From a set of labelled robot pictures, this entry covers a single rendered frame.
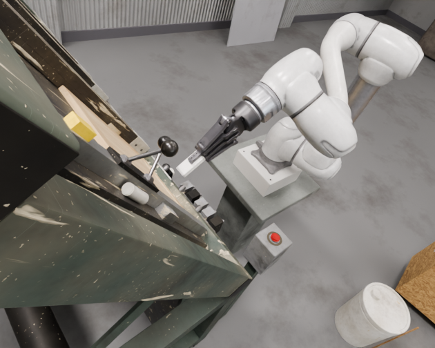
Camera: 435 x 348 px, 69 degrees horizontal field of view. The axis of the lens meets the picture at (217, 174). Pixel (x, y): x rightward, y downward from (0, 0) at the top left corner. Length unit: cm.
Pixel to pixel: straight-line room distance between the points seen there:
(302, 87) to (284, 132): 81
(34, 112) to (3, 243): 11
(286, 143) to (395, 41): 64
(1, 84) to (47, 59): 89
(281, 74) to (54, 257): 65
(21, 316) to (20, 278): 108
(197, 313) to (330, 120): 85
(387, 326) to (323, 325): 42
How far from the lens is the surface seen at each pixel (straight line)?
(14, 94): 19
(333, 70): 104
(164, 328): 127
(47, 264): 32
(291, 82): 81
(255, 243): 138
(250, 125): 78
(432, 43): 774
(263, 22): 512
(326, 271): 264
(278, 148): 165
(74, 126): 57
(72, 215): 28
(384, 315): 226
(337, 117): 83
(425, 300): 276
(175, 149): 67
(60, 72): 111
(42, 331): 136
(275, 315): 230
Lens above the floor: 200
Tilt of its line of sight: 46 degrees down
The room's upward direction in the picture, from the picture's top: 20 degrees clockwise
